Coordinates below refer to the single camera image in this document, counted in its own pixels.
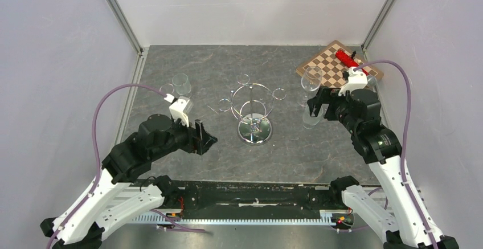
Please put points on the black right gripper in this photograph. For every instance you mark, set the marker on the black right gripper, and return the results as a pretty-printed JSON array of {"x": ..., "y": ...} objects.
[{"x": 328, "y": 95}]

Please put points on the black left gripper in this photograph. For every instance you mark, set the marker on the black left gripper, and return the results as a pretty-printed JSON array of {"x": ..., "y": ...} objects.
[{"x": 205, "y": 139}]

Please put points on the clear wine glass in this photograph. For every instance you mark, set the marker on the clear wine glass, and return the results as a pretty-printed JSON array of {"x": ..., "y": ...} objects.
[
  {"x": 168, "y": 89},
  {"x": 310, "y": 81},
  {"x": 182, "y": 85},
  {"x": 310, "y": 122}
]

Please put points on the chrome wine glass rack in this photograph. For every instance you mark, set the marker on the chrome wine glass rack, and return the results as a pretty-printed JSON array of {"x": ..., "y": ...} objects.
[{"x": 251, "y": 104}]

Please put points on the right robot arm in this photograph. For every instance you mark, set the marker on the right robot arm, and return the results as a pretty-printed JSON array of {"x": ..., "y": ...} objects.
[{"x": 408, "y": 224}]

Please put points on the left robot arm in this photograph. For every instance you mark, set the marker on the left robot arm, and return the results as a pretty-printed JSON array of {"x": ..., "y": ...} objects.
[{"x": 90, "y": 220}]

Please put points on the wooden chessboard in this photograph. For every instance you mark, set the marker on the wooden chessboard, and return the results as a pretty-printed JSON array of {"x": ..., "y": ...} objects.
[{"x": 332, "y": 67}]

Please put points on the red glitter microphone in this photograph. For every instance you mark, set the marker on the red glitter microphone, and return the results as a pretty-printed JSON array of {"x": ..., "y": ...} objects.
[{"x": 348, "y": 62}]

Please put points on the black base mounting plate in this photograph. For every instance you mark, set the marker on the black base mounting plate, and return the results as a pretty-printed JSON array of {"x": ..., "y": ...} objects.
[{"x": 253, "y": 200}]

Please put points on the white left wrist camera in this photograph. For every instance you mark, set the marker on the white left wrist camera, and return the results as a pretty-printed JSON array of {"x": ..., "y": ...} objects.
[{"x": 180, "y": 108}]

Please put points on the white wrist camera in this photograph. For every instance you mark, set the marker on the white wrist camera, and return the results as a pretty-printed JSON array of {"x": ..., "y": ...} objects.
[
  {"x": 355, "y": 79},
  {"x": 180, "y": 108}
]

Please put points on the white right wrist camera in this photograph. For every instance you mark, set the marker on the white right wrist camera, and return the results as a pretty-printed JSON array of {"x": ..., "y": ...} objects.
[{"x": 355, "y": 79}]

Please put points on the white cable duct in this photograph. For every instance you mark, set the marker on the white cable duct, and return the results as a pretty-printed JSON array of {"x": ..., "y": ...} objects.
[{"x": 323, "y": 219}]

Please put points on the aluminium frame rail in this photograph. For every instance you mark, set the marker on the aluminium frame rail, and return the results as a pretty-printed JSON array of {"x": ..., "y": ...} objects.
[{"x": 126, "y": 27}]

